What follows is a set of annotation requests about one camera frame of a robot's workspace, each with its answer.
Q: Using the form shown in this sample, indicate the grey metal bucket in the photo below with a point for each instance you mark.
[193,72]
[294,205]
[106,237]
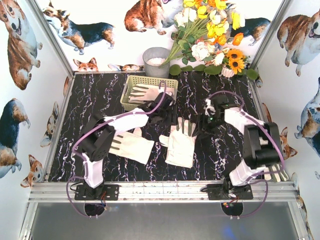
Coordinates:
[155,63]

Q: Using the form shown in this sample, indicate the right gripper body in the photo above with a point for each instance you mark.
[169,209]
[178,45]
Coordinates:
[204,124]

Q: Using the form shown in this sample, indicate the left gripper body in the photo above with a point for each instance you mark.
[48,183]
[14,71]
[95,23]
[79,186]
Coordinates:
[161,116]

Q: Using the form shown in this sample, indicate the white glove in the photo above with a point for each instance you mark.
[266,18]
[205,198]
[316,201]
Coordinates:
[180,144]
[132,146]
[141,93]
[275,173]

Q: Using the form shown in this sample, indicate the artificial flower bouquet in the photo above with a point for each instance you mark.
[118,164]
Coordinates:
[202,29]

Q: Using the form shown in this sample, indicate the aluminium front frame rail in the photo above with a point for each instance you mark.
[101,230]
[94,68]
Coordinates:
[156,191]

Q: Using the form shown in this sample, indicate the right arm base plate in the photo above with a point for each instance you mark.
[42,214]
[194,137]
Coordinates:
[220,192]

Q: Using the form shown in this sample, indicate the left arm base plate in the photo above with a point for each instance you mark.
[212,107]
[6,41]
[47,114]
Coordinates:
[108,192]

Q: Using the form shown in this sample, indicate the small sunflower pot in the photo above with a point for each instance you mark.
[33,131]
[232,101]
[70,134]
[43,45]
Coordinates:
[235,62]

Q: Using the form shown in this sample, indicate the pale green storage basket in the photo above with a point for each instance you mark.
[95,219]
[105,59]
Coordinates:
[132,80]

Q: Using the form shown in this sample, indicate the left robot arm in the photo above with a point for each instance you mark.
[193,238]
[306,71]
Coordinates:
[95,140]

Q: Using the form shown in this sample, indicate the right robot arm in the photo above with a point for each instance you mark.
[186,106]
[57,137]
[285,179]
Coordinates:
[261,140]

